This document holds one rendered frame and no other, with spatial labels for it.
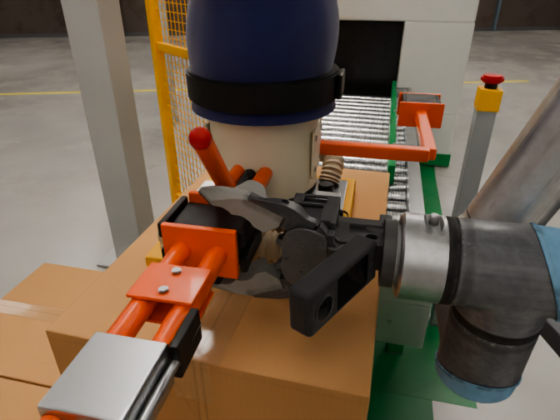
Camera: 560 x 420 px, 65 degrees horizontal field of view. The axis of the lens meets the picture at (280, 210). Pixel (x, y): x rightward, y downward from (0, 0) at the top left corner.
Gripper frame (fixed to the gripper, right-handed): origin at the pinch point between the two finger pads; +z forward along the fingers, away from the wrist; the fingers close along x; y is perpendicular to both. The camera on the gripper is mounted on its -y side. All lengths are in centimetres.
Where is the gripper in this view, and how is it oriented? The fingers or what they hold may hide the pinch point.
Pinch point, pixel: (206, 242)
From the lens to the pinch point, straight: 48.7
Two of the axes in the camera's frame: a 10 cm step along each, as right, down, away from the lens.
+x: 0.0, -8.8, -4.8
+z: -9.8, -1.0, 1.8
